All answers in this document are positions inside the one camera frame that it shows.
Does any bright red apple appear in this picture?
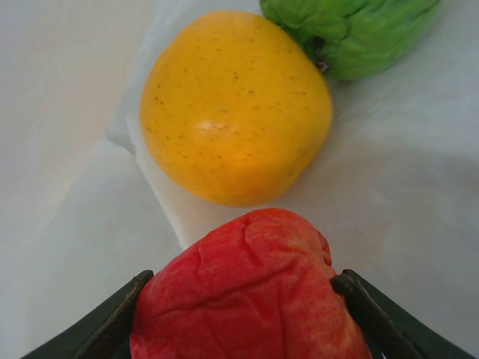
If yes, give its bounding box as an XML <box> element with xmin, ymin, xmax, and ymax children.
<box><xmin>129</xmin><ymin>208</ymin><xmax>375</xmax><ymax>359</ymax></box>

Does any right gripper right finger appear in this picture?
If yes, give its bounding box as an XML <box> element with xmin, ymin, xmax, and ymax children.
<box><xmin>330</xmin><ymin>268</ymin><xmax>471</xmax><ymax>359</ymax></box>

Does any translucent white plastic bag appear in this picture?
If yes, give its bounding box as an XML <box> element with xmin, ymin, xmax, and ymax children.
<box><xmin>0</xmin><ymin>0</ymin><xmax>479</xmax><ymax>359</ymax></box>

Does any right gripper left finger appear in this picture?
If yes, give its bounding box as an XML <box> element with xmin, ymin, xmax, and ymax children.
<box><xmin>22</xmin><ymin>269</ymin><xmax>155</xmax><ymax>359</ymax></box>

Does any yellow speckled round fruit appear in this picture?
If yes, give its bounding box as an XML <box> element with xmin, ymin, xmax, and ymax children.
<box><xmin>138</xmin><ymin>10</ymin><xmax>334</xmax><ymax>209</ymax></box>

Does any green apple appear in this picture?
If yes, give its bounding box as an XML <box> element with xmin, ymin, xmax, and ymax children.
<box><xmin>259</xmin><ymin>0</ymin><xmax>442</xmax><ymax>82</ymax></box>

